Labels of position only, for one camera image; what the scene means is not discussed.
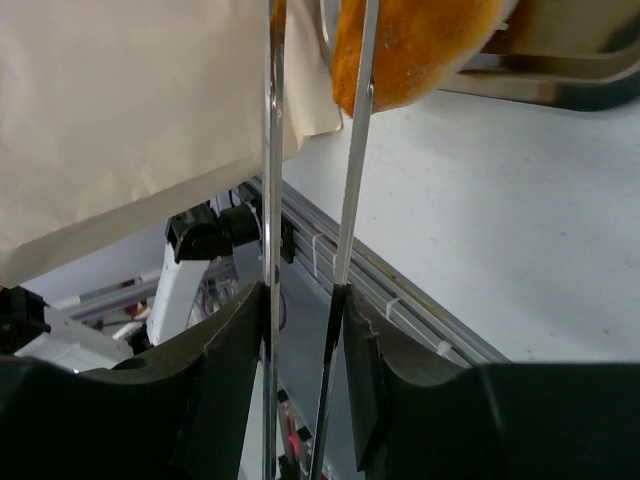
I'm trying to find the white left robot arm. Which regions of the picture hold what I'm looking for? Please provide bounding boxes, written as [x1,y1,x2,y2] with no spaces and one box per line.
[1,203,269,479]

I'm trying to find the silver metal tray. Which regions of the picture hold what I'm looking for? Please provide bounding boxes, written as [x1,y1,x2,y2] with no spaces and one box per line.
[442,0,639,112]

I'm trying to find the metal serving tongs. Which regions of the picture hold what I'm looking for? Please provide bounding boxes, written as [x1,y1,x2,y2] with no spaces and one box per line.
[262,1,380,479]

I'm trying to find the beige paper bag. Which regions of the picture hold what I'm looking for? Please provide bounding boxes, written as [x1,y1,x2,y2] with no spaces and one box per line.
[0,0,344,289]

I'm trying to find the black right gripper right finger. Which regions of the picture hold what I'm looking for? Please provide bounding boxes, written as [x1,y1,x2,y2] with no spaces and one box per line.
[343,290,639,479]

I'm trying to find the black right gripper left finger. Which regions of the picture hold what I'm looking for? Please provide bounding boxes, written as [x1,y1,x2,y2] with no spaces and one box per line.
[1,283,264,479]

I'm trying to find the round smooth bun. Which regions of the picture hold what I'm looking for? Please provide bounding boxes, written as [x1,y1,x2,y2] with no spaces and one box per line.
[332,0,512,116]

